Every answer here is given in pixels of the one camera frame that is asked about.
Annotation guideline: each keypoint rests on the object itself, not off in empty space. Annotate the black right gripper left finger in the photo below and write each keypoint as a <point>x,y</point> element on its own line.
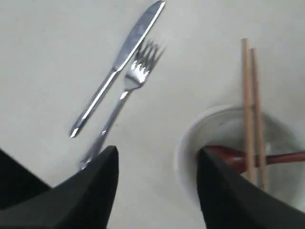
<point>83,201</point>

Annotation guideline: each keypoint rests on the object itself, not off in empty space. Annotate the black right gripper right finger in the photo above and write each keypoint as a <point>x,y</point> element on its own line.
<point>228,201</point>

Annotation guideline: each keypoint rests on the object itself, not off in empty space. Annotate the wooden chopstick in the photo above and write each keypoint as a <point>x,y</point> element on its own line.
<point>248,117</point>
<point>258,123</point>

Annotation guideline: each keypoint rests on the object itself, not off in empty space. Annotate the brown wooden spoon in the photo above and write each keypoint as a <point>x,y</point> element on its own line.
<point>236,159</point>

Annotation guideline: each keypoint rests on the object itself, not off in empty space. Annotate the white ceramic bowl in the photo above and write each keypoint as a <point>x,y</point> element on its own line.
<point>224,126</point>

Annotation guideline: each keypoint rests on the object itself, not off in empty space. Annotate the silver metal fork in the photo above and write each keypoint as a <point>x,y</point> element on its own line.
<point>144,62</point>

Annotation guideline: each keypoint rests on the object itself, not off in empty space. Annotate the silver table knife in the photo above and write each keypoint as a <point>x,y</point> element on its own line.
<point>131,43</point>

